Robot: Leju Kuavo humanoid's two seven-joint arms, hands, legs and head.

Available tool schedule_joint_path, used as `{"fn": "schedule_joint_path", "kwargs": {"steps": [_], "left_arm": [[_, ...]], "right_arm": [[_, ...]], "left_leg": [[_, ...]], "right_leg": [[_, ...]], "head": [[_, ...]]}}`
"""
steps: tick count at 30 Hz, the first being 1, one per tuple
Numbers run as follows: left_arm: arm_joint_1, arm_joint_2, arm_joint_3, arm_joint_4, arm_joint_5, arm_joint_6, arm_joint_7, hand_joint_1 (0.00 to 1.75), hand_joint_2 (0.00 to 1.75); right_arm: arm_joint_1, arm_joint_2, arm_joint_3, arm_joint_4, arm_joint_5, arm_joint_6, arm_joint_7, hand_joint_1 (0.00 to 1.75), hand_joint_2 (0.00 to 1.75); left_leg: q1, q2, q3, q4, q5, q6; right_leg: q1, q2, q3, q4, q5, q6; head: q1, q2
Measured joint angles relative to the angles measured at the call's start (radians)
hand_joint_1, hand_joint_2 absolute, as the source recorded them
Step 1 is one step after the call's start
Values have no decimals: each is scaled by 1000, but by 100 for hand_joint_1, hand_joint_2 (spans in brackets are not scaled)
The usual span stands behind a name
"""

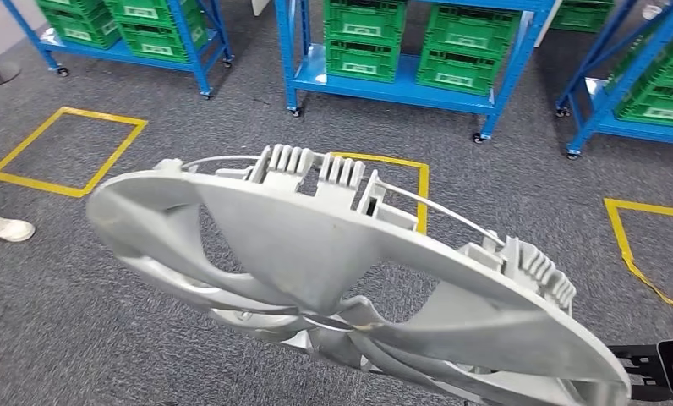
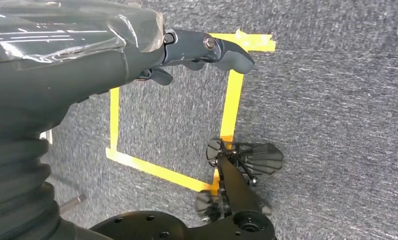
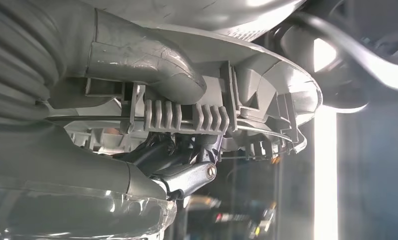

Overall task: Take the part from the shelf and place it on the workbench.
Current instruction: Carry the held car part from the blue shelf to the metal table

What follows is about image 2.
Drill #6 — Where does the yellow floor tape square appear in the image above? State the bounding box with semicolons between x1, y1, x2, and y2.
105;29;277;196

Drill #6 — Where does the grey metal rod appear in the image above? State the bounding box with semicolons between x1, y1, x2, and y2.
59;194;88;216

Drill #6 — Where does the small white object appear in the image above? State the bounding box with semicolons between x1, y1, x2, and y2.
39;129;53;145

